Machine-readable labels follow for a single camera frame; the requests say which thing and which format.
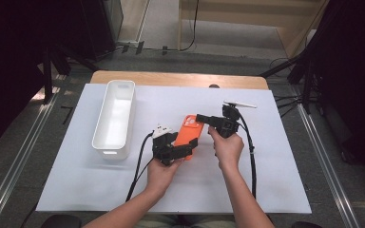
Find black metal stand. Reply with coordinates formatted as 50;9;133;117
41;42;100;105
259;47;322;115

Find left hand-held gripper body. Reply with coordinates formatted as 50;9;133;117
151;123;185;167

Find person's left hand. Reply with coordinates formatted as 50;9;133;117
145;157;185;199

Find white storage box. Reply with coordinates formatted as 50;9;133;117
91;79;137;161

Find black curtain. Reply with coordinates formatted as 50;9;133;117
310;0;365;179
0;0;86;153

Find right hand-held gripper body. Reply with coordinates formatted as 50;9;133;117
213;100;258;139

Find light wooden frame furniture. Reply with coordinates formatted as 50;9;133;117
178;0;331;59

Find black floor cables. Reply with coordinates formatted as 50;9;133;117
272;93;303;119

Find orange phone case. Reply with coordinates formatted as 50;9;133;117
173;114;205;162

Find white table mat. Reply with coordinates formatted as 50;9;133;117
36;83;313;215

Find black hanging cable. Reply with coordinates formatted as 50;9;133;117
180;0;201;52

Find wooden table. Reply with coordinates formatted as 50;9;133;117
89;69;270;90

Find person's right hand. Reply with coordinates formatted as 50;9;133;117
207;126;245;173

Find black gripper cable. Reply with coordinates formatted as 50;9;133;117
125;131;156;203
234;108;259;200

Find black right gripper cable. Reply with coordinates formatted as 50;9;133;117
234;108;259;200

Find dark cabinet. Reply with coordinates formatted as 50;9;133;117
79;0;125;62

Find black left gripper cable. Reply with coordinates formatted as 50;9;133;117
125;131;156;203

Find metal floor rail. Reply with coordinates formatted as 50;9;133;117
0;91;61;228
293;94;362;228

